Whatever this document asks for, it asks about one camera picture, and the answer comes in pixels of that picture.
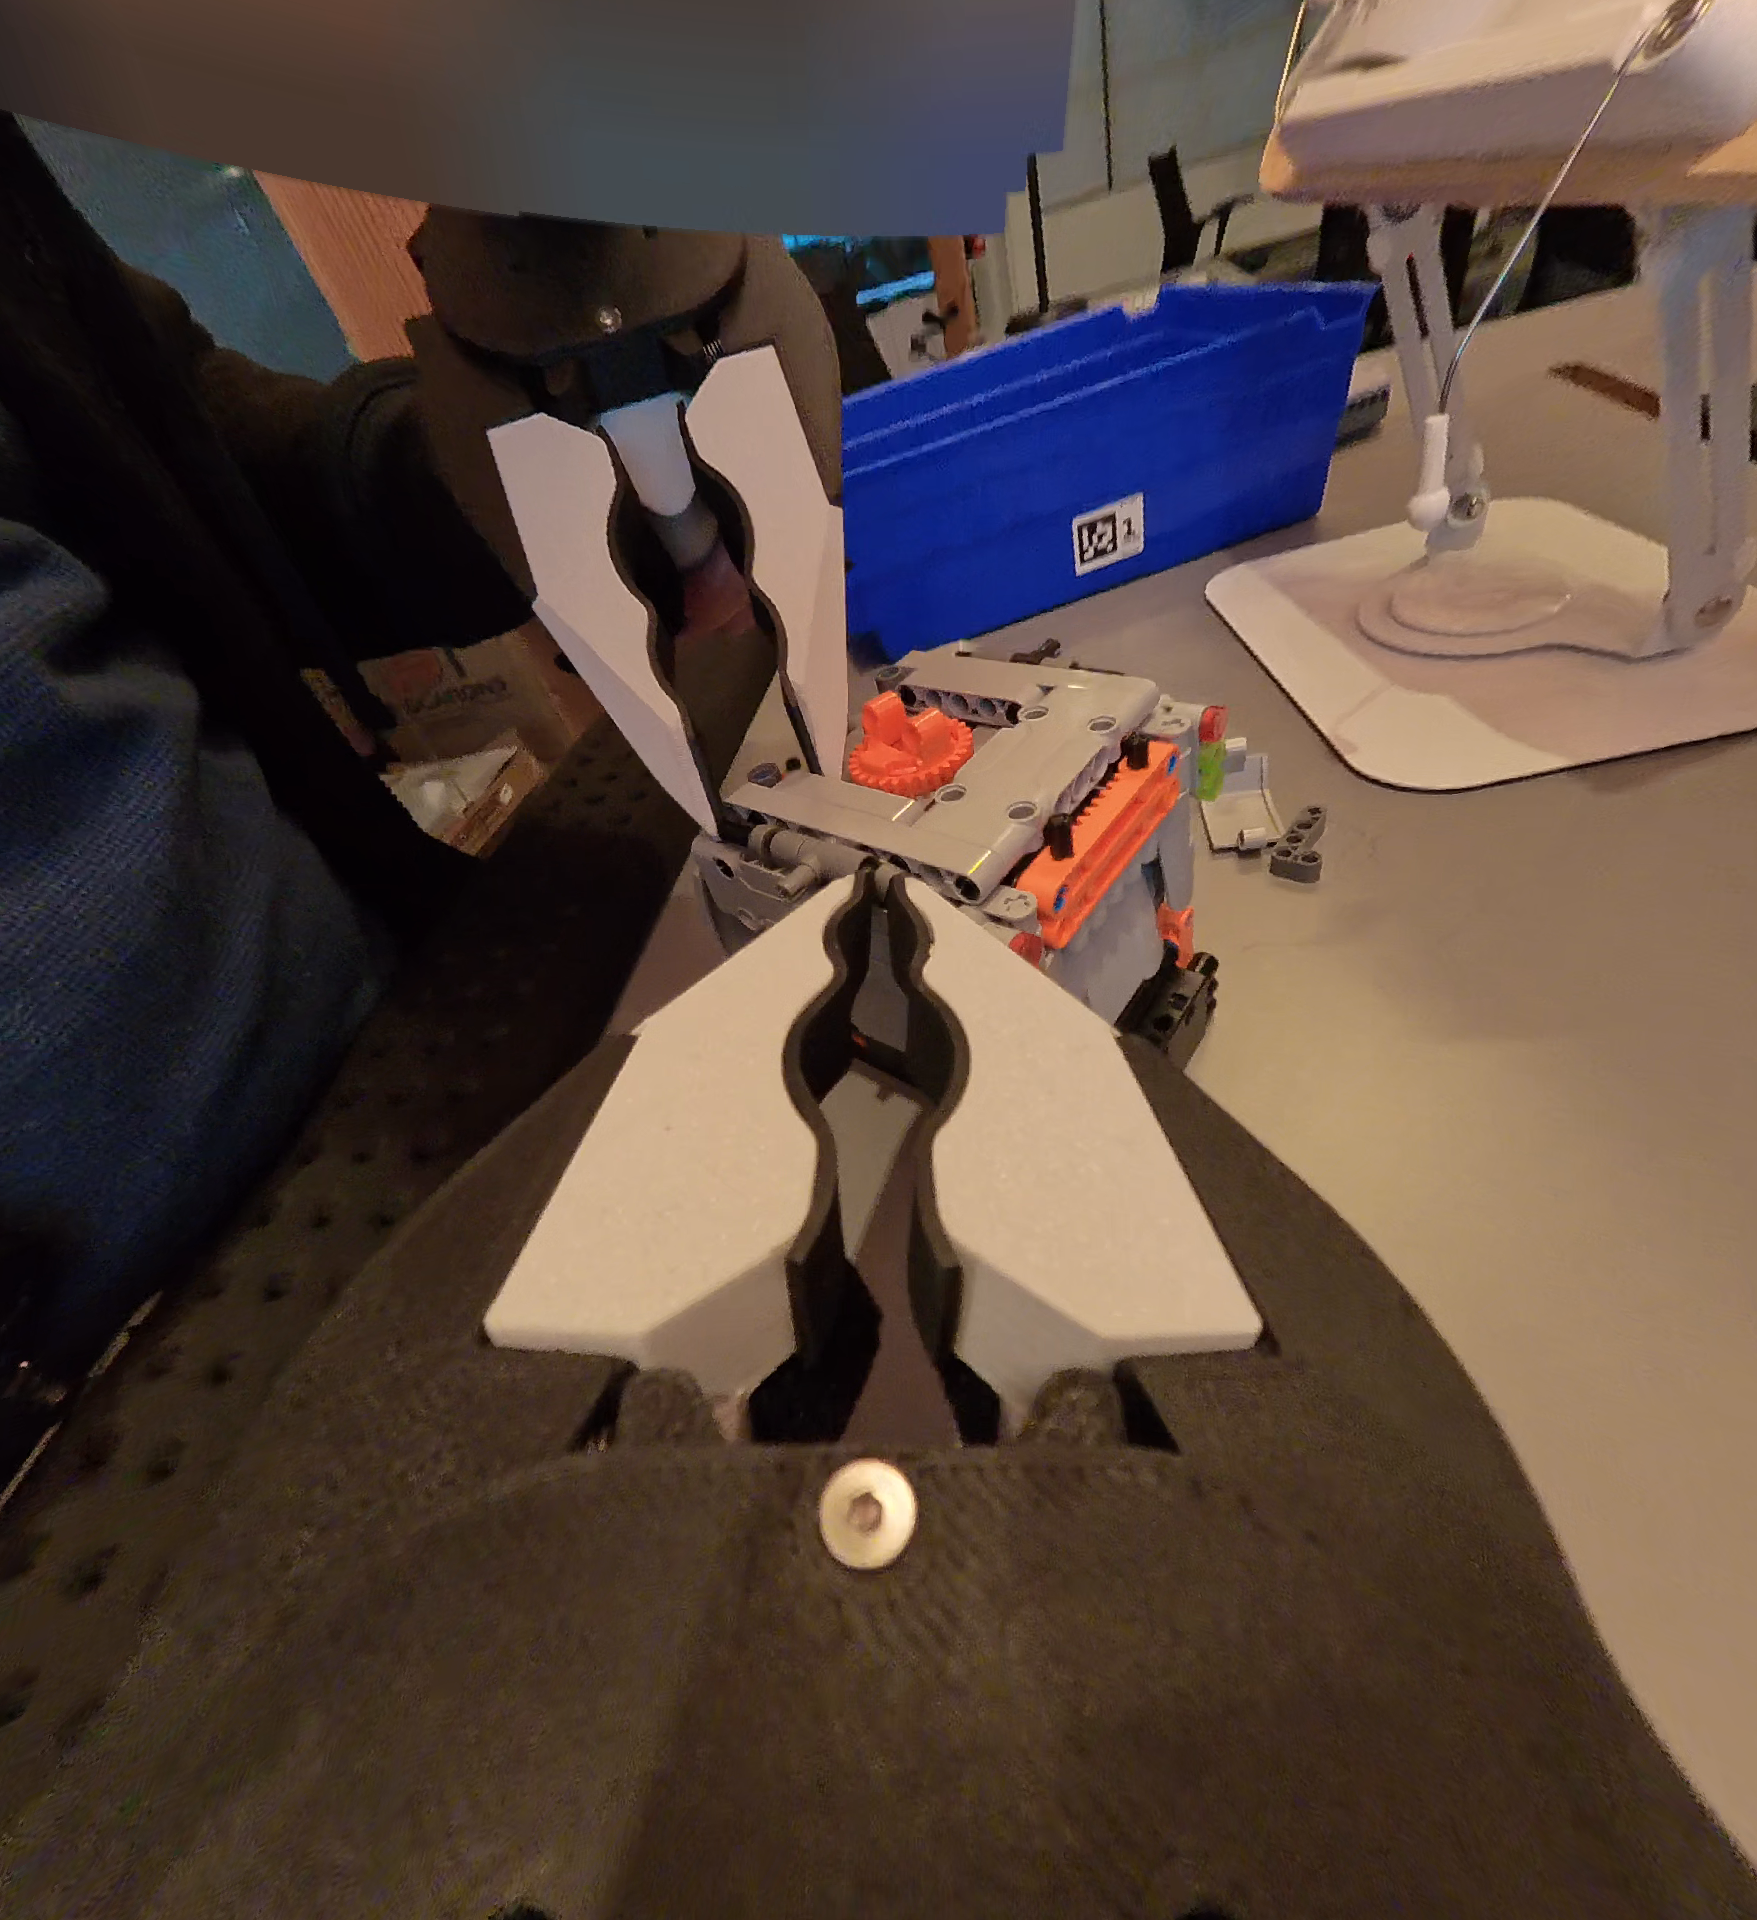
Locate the white book stand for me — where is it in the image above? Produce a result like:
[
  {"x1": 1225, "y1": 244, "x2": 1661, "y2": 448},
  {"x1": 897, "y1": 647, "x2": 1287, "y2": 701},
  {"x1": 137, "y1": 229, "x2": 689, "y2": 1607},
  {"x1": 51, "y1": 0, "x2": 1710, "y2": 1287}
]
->
[{"x1": 1208, "y1": 0, "x2": 1757, "y2": 797}]

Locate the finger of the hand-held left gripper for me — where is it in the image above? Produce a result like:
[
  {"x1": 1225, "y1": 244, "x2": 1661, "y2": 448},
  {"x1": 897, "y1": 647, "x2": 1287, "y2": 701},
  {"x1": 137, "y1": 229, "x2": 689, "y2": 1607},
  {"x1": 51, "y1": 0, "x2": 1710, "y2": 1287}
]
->
[
  {"x1": 682, "y1": 337, "x2": 856, "y2": 790},
  {"x1": 482, "y1": 400, "x2": 737, "y2": 848}
]

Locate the cardboard box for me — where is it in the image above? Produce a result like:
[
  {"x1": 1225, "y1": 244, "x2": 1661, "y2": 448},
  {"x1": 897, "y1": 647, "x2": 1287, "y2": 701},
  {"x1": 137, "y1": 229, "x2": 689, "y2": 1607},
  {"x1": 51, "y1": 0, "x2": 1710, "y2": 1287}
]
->
[{"x1": 354, "y1": 615, "x2": 616, "y2": 863}]

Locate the light grey curved brick panel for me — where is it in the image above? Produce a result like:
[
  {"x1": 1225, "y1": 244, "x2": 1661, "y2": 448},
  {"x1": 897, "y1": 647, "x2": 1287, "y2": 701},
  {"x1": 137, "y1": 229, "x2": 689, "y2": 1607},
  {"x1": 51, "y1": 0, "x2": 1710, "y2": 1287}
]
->
[{"x1": 1200, "y1": 751, "x2": 1289, "y2": 853}]

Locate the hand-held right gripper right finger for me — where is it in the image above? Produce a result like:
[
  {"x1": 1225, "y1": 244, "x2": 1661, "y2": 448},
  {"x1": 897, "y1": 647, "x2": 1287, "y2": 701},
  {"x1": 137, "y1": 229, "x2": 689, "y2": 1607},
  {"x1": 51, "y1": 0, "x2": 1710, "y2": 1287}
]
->
[{"x1": 880, "y1": 872, "x2": 1271, "y2": 1448}]

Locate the blue bin with square tag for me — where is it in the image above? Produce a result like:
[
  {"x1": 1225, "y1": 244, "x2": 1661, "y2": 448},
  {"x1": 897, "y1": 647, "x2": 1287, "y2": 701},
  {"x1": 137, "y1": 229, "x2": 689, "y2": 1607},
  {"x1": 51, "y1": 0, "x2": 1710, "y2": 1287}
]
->
[{"x1": 833, "y1": 277, "x2": 1384, "y2": 663}]

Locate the person's left forearm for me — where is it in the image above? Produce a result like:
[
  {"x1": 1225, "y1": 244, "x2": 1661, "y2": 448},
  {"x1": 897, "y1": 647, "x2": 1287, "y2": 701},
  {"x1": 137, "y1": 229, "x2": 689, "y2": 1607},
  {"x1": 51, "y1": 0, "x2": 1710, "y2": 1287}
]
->
[{"x1": 0, "y1": 91, "x2": 551, "y2": 901}]

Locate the grey orange toy brick assembly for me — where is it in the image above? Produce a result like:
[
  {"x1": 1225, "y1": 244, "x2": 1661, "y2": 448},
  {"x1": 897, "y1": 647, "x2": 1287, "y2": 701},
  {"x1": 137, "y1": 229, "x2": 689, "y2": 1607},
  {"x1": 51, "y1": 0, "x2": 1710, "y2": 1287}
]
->
[{"x1": 689, "y1": 637, "x2": 1240, "y2": 1073}]

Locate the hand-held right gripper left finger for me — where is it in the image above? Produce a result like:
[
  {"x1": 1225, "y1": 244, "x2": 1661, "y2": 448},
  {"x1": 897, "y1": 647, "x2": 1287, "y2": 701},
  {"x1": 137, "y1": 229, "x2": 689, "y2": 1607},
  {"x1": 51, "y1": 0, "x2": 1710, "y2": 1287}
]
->
[{"x1": 482, "y1": 872, "x2": 880, "y2": 1443}]

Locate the person's jeans leg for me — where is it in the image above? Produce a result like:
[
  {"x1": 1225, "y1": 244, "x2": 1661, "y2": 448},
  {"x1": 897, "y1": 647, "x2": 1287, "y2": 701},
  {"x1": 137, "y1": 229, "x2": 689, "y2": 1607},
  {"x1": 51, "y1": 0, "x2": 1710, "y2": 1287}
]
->
[{"x1": 0, "y1": 300, "x2": 399, "y2": 1562}]

